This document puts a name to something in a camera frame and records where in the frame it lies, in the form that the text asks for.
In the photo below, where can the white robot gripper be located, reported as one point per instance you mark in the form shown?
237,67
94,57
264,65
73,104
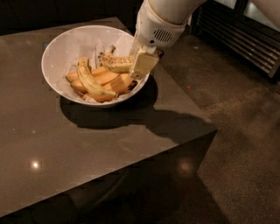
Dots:
152,30

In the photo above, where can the spotted yellow banana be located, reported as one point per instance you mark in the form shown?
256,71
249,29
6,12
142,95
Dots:
115,64

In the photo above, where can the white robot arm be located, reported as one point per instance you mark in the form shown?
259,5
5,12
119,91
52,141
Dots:
268,8

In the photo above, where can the orange banana bunch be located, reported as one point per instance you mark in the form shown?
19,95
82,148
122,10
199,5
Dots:
121,83

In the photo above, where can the white bowl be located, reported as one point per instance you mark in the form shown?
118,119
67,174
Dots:
62,54

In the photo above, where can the curved yellow banana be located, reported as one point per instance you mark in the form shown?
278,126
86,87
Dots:
88,81

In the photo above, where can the white paper bowl liner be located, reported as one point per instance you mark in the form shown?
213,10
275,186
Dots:
98,71

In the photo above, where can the black floor vent grille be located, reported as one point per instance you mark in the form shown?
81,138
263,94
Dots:
233,23

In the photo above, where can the dark cabinet fronts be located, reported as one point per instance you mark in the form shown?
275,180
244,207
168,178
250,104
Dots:
28,15

